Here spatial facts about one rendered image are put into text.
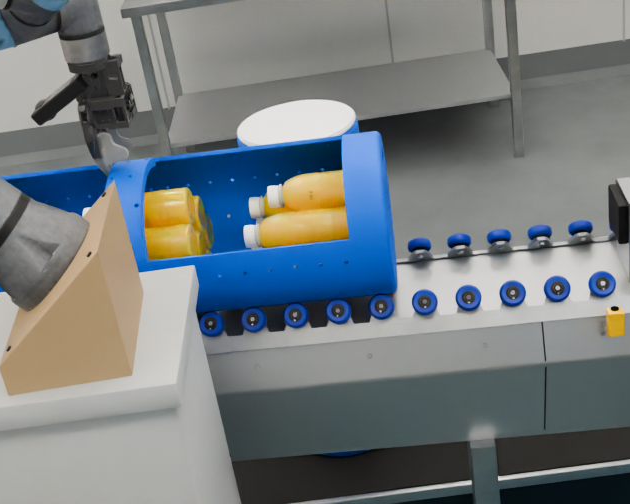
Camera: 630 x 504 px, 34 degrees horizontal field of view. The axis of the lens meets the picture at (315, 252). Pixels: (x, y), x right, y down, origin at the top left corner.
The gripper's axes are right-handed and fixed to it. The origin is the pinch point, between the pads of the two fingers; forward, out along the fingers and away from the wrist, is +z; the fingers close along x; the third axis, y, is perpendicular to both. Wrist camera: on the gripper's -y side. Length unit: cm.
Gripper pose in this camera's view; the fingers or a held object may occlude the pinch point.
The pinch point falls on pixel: (104, 170)
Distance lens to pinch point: 186.0
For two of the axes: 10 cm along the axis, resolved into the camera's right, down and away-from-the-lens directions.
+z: 1.4, 8.7, 4.8
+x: 0.4, -4.8, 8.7
